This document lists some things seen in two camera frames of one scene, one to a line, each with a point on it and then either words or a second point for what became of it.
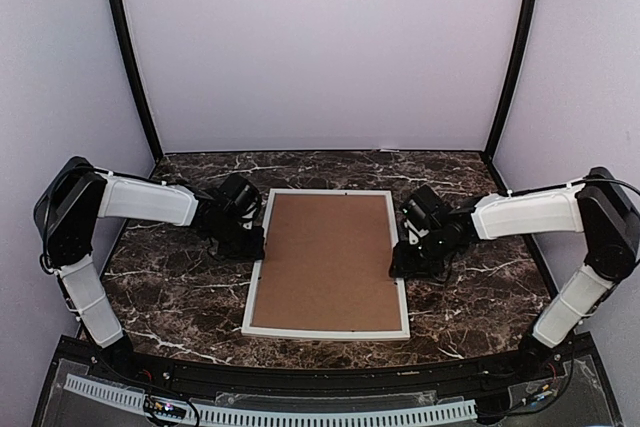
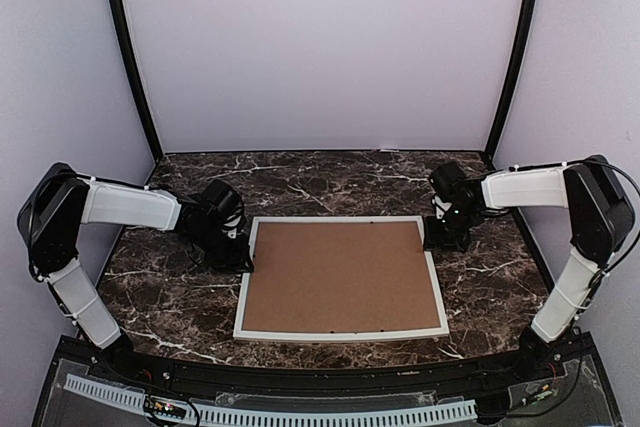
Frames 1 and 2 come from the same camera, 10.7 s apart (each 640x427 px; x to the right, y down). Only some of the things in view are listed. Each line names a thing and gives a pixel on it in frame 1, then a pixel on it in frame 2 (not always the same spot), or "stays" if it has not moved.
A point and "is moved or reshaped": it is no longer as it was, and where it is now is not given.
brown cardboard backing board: x=326 y=263 is moved or reshaped
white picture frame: x=362 y=332 -> x=433 y=333
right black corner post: x=522 y=49 stays
